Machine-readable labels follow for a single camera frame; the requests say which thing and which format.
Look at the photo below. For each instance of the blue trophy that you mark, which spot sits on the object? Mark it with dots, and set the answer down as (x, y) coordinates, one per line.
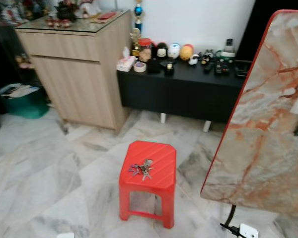
(138, 12)

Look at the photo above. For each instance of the white round figurine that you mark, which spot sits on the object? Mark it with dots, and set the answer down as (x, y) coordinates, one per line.
(174, 50)

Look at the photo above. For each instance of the black low sideboard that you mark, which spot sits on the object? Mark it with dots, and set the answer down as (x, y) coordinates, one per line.
(179, 94)

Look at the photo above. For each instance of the marble pattern board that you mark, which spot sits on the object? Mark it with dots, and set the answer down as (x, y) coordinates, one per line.
(268, 124)

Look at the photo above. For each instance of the small white figurine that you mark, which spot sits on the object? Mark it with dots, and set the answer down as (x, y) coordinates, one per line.
(193, 59)

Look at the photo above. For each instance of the flat red book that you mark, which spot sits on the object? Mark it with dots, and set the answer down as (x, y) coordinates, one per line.
(105, 16)

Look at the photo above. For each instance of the light wooden cabinet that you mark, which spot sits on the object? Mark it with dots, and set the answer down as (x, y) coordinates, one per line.
(79, 79)

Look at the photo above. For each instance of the black round figurine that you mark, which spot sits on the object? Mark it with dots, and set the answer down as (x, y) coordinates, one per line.
(161, 51)

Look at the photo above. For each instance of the white pink tissue box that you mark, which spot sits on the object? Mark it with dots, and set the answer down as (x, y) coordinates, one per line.
(125, 63)

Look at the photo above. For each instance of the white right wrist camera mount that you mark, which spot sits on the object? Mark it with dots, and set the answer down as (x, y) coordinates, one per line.
(248, 231)

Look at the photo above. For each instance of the beige tape roll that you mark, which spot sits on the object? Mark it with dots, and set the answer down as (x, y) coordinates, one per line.
(139, 67)

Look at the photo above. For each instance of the white bottle black cap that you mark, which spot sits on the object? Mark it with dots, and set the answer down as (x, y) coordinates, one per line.
(228, 48)

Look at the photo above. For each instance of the gold trophy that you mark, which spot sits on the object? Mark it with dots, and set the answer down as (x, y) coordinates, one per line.
(135, 42)

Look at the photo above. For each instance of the silver key bunch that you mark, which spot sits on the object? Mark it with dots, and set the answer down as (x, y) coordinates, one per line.
(143, 168)

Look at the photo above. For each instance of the red plastic stool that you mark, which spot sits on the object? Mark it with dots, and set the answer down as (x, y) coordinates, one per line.
(156, 171)

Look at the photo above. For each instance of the green plastic bin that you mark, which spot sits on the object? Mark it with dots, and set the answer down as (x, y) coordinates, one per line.
(27, 104)

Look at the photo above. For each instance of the orange yellow round figurine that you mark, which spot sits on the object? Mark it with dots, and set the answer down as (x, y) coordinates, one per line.
(186, 52)

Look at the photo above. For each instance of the clear jar red lid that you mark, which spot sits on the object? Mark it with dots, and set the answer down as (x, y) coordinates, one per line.
(145, 49)

